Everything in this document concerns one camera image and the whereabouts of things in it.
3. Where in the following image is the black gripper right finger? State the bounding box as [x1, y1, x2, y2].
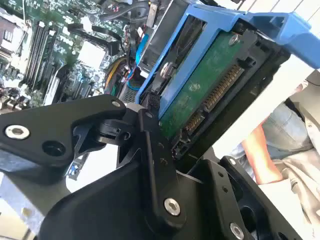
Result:
[198, 156, 303, 240]

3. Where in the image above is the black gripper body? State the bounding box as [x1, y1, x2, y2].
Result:
[37, 159, 222, 240]

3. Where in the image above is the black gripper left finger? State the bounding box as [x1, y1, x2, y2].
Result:
[0, 94, 188, 232]

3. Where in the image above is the hard disk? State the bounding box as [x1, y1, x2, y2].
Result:
[134, 3, 320, 161]

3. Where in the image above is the black disk wire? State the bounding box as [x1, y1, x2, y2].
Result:
[66, 22, 121, 57]

